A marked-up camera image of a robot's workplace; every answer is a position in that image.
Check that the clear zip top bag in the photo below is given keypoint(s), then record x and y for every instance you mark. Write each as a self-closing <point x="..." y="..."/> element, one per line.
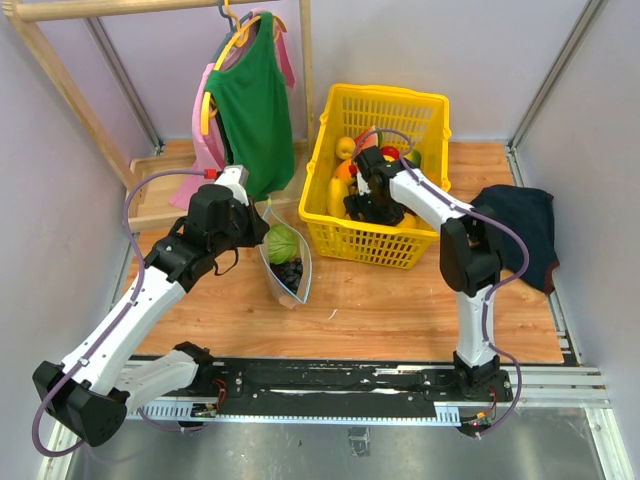
<point x="280" y="293"/>

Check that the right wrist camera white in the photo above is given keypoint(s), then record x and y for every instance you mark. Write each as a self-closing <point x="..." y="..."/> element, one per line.
<point x="359" y="185"/>

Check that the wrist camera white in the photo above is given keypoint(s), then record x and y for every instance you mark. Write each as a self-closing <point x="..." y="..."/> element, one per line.
<point x="234" y="177"/>
<point x="359" y="185"/>

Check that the yellow clothes hanger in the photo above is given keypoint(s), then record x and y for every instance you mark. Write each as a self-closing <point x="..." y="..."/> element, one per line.
<point x="227" y="54"/>

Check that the yellow peach toy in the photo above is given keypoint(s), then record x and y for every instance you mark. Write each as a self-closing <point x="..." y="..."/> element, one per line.
<point x="344" y="148"/>

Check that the green tank top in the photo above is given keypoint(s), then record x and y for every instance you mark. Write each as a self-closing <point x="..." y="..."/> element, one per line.
<point x="253" y="109"/>

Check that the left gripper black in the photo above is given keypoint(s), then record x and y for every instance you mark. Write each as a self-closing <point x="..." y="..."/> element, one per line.
<point x="257" y="224"/>

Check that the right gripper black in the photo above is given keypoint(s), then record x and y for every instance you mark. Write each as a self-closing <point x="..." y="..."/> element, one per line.
<point x="356" y="205"/>

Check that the watermelon slice toy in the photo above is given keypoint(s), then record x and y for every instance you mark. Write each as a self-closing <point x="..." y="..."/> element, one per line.
<point x="371" y="137"/>

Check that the dark blue grape bunch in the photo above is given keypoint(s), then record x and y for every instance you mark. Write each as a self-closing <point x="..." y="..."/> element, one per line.
<point x="290" y="274"/>

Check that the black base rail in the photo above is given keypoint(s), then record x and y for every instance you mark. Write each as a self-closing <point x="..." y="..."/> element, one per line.
<point x="335" y="391"/>

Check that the yellow lemon toy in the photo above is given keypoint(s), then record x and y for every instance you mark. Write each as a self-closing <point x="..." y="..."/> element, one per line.
<point x="337" y="191"/>

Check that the yellow plastic basket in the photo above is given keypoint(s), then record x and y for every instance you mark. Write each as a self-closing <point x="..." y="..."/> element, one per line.
<point x="350" y="110"/>

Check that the green red mango toy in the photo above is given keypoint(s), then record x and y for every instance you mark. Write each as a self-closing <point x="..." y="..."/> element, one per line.
<point x="414" y="157"/>

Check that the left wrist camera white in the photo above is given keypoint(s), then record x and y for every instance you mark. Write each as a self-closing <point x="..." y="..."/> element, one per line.
<point x="234" y="177"/>

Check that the dark navy cloth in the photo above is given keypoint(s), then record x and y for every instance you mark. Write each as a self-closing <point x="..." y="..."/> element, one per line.
<point x="529" y="213"/>

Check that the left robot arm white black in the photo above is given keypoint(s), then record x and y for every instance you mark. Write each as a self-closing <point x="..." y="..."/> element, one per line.
<point x="89" y="392"/>

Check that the green cabbage toy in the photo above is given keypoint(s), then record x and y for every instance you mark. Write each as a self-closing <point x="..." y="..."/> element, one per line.
<point x="282" y="243"/>

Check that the red apple toy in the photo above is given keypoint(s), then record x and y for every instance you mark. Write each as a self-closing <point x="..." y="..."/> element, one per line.
<point x="391" y="152"/>

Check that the wooden clothes rack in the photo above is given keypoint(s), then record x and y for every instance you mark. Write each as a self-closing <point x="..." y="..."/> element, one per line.
<point x="56" y="182"/>

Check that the yellow apple toy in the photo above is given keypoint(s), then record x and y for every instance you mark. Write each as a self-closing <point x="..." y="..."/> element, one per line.
<point x="409" y="221"/>

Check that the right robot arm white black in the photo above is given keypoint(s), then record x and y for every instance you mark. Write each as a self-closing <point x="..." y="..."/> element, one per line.
<point x="471" y="254"/>

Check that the pink shirt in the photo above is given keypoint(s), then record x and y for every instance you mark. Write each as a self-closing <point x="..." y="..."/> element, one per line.
<point x="209" y="150"/>

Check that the orange mango toy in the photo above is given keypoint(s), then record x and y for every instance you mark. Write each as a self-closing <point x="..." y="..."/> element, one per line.
<point x="346" y="172"/>

